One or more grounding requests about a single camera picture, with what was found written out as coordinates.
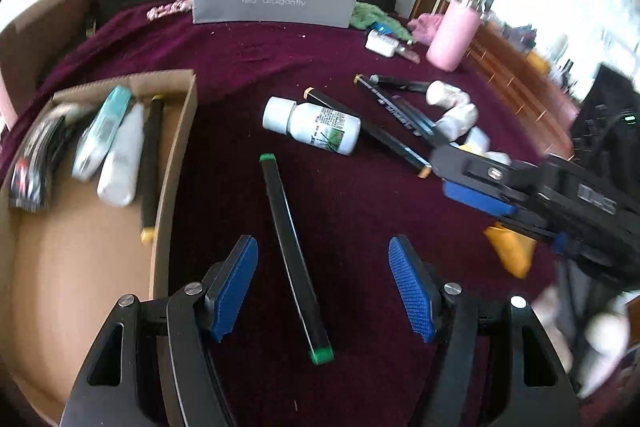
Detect white soap block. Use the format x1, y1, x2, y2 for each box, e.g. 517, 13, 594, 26
485, 150, 512, 166

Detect pink thermos bottle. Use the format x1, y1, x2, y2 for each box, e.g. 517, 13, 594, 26
426, 0, 486, 72

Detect white gloved right hand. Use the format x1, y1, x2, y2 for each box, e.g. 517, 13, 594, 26
533, 286, 630, 399

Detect pink cloth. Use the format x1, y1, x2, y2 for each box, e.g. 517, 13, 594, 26
407, 13, 444, 46

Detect white spray bottle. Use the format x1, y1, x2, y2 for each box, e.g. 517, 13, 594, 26
98, 103, 144, 208

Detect brown wooden headboard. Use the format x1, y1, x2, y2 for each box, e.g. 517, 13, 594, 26
466, 26, 578, 159

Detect brown snack wrapper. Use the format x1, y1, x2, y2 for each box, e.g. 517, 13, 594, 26
395, 43, 421, 64

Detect black marker yellow cap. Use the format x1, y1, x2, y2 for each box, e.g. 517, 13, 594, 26
138, 95, 164, 245

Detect yellow foil packet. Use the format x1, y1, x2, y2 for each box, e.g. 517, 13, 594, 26
484, 223, 537, 280

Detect white charger adapter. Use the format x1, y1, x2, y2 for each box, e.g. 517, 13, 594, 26
364, 29, 399, 57

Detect white pill bottle red label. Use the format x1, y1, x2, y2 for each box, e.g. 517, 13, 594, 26
425, 80, 471, 110

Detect black marker green cap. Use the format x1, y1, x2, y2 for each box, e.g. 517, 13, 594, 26
259, 153, 334, 365

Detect teal tissue packet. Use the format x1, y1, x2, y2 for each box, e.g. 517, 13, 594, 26
72, 86, 132, 182

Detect black Chinese text pouch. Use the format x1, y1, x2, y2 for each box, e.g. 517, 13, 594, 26
9, 103, 96, 213

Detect cardboard box tray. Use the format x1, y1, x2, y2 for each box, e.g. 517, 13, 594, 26
1, 70, 198, 426

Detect black marker grey cap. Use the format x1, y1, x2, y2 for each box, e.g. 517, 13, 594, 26
368, 75, 431, 93

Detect clear tube orange contents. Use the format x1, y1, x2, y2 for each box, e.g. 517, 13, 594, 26
461, 127, 490, 156

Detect black marker purple cap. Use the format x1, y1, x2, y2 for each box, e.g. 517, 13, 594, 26
354, 75, 450, 148

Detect green cloth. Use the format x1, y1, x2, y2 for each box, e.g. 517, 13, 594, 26
349, 2, 412, 42

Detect pink bead bracelet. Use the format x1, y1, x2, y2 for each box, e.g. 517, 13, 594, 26
146, 0, 194, 23

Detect white bottle green label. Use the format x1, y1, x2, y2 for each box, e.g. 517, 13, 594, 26
262, 96, 361, 156

